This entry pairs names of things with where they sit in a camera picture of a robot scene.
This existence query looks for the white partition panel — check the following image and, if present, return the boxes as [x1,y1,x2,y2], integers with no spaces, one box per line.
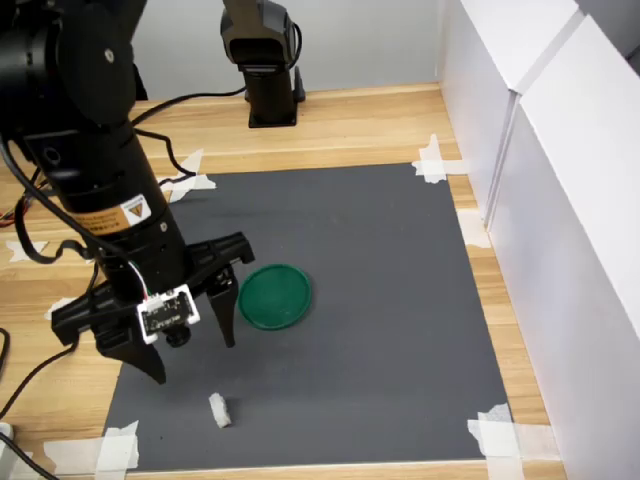
[438,0,587,237]
[485,12,640,480]

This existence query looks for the white tape piece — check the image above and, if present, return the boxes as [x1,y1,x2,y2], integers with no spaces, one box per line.
[42,419,142,477]
[466,402,562,480]
[410,133,467,186]
[4,239,51,264]
[455,209,494,250]
[44,296,81,322]
[156,148,219,204]

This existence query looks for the small white plastic terminal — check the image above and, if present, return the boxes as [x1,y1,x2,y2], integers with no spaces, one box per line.
[207,392,234,430]

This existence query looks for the black base power cable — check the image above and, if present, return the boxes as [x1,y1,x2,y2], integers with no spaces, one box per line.
[130,85,249,126]

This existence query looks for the long black camera cable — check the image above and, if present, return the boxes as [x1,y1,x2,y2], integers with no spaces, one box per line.
[0,127,199,480]

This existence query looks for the small white camera box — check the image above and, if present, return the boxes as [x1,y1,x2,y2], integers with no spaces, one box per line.
[137,283,203,349]

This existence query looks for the round green lid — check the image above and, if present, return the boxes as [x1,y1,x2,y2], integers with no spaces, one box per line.
[236,263,313,332]

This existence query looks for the dark grey mat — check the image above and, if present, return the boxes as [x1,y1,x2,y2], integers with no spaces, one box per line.
[103,162,514,474]

